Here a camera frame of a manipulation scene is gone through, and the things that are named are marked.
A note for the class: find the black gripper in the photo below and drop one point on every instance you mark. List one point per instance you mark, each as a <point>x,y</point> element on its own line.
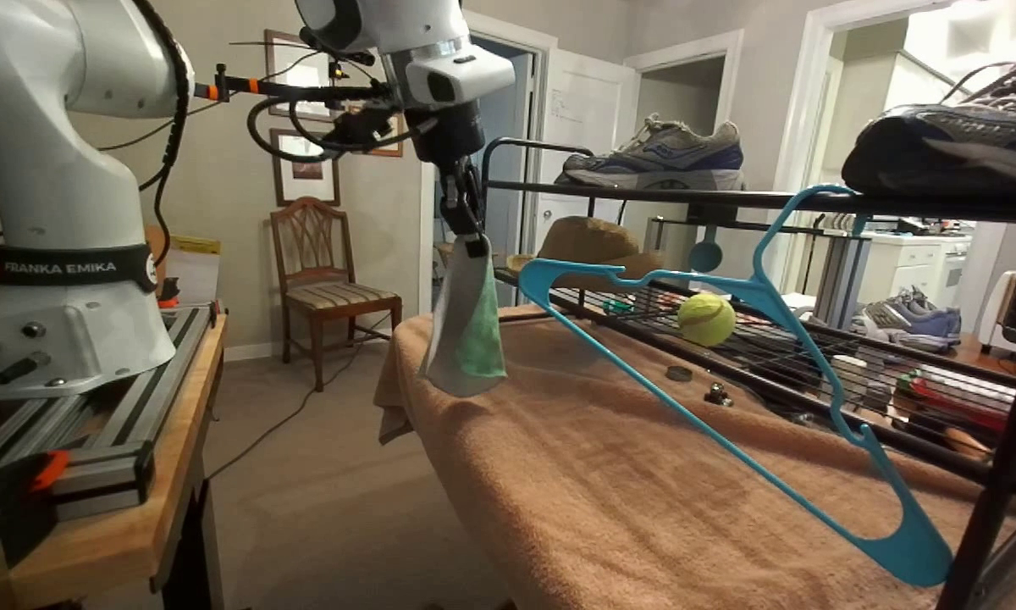
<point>459,138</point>

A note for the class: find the green cloth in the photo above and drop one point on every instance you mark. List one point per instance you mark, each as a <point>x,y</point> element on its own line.
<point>468,326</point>

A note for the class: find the aluminium robot base rails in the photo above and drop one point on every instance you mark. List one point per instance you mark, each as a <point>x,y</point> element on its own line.
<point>102,424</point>

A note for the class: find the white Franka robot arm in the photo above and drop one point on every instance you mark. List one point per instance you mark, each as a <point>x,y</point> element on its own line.
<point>56,170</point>

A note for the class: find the tan hat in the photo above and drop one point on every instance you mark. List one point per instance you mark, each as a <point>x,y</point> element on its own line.
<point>593,242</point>

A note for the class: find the brown wooden chair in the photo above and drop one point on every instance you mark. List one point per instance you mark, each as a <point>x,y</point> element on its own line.
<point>328,296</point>

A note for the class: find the dark framed picture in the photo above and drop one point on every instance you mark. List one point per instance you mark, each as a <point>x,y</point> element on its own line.
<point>305,180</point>

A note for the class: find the grey and blue sneaker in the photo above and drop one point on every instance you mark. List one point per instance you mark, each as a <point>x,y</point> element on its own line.
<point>664,154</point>

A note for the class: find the large white framed certificate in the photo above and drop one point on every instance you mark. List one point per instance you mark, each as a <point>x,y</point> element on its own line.
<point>282,51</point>

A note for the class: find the yellow tennis ball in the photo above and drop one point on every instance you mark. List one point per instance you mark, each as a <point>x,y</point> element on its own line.
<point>705,319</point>

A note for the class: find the tan towel table cover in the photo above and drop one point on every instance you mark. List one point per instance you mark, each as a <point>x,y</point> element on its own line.
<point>598,475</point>

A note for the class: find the small black clip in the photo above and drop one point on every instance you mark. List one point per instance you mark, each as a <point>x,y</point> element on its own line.
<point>720,396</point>

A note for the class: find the teal plastic clothes hanger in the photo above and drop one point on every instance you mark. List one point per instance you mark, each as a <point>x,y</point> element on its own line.
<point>782,310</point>

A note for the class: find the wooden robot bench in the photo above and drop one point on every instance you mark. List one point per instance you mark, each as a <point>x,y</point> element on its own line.
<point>138,519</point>

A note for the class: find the white and blue sneaker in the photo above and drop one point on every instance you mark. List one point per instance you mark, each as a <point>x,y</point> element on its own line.
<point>916,316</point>

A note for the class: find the black and grey sneaker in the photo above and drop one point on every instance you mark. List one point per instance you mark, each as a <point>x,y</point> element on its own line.
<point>960,140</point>

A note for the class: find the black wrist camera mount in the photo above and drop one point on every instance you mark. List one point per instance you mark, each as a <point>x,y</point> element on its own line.
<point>360,126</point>

